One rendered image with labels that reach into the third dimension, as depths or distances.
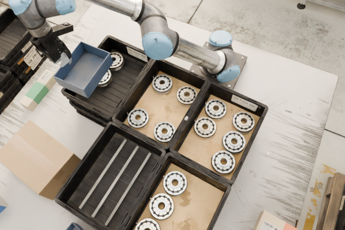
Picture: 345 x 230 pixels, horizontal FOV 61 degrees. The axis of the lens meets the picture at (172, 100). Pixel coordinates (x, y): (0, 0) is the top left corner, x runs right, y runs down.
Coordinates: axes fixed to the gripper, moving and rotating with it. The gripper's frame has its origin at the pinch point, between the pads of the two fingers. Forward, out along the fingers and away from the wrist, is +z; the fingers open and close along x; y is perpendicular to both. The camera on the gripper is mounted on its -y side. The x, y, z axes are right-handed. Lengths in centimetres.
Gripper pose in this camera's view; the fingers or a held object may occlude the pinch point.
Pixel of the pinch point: (69, 60)
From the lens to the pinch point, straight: 132.5
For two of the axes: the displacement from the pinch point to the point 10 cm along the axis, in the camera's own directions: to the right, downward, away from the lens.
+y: -4.7, 7.9, -3.9
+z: 1.2, 5.0, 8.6
